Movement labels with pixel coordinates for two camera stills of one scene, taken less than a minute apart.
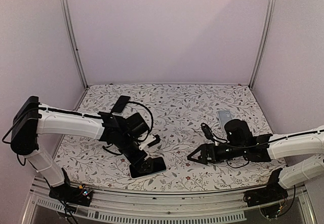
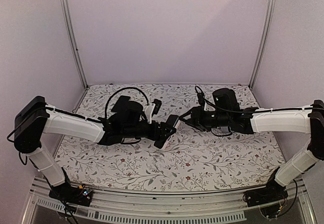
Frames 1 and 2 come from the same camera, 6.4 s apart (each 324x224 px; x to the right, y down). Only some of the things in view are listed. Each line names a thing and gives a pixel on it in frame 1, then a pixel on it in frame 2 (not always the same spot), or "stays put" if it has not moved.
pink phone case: (148, 166) → (173, 121)
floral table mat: (178, 110) stays put
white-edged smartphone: (149, 166) → (172, 120)
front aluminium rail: (218, 207) stays put
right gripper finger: (207, 153) → (192, 112)
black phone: (120, 104) stays put
